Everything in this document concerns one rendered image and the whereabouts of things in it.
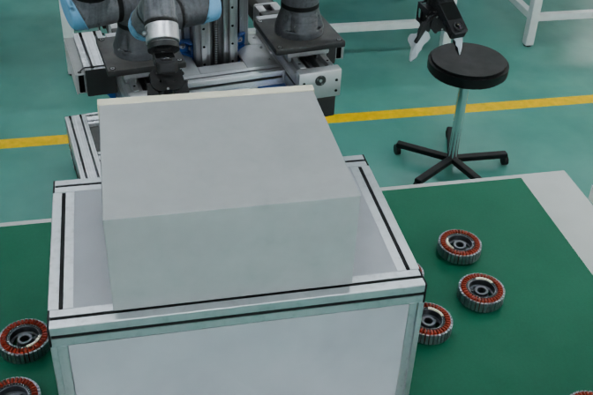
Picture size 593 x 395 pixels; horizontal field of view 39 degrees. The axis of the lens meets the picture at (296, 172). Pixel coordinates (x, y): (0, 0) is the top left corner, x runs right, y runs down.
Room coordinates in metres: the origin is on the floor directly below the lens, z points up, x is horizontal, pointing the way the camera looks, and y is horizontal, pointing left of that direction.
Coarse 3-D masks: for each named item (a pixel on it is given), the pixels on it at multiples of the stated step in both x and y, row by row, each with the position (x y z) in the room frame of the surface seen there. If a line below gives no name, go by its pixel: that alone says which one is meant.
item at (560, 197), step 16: (496, 176) 2.07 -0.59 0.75; (512, 176) 2.08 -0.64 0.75; (528, 176) 2.08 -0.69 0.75; (544, 176) 2.08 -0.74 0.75; (560, 176) 2.09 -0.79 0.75; (544, 192) 2.00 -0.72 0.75; (560, 192) 2.01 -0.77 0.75; (576, 192) 2.01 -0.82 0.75; (544, 208) 1.92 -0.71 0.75; (560, 208) 1.93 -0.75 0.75; (576, 208) 1.93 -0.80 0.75; (592, 208) 1.93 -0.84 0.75; (0, 224) 1.75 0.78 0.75; (16, 224) 1.75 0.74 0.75; (560, 224) 1.85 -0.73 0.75; (576, 224) 1.86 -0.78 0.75; (592, 224) 1.86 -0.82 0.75; (576, 240) 1.79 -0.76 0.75; (592, 240) 1.79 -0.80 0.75; (592, 256) 1.72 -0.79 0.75; (592, 272) 1.66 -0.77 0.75
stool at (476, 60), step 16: (448, 48) 3.31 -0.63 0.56; (464, 48) 3.31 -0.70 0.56; (480, 48) 3.32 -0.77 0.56; (432, 64) 3.18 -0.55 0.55; (448, 64) 3.16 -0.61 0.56; (464, 64) 3.16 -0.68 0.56; (480, 64) 3.17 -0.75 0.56; (496, 64) 3.18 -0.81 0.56; (448, 80) 3.08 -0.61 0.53; (464, 80) 3.06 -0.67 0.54; (480, 80) 3.05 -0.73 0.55; (496, 80) 3.08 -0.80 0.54; (464, 96) 3.20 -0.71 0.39; (464, 112) 3.21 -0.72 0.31; (448, 128) 3.46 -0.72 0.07; (400, 144) 3.31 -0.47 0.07; (448, 144) 3.32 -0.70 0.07; (448, 160) 3.18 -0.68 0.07; (464, 160) 3.22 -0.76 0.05; (480, 176) 3.07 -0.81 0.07
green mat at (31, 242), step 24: (0, 240) 1.68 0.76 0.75; (24, 240) 1.68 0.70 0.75; (48, 240) 1.69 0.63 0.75; (0, 264) 1.59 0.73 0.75; (24, 264) 1.59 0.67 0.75; (48, 264) 1.59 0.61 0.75; (0, 288) 1.50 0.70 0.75; (24, 288) 1.50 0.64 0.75; (48, 288) 1.50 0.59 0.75; (0, 312) 1.42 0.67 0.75; (24, 312) 1.42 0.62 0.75; (0, 360) 1.27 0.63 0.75; (48, 360) 1.28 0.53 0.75; (48, 384) 1.21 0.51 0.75
